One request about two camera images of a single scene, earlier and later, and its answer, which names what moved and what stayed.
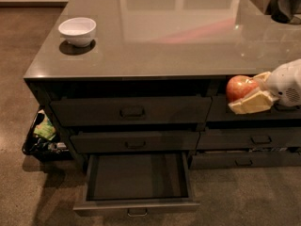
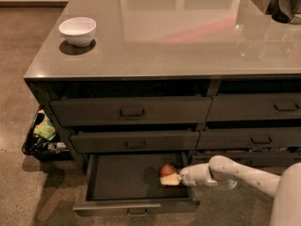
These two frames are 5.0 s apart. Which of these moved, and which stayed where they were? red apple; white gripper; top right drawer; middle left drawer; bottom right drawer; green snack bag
Moved: red apple; white gripper
Stayed: green snack bag; top right drawer; bottom right drawer; middle left drawer
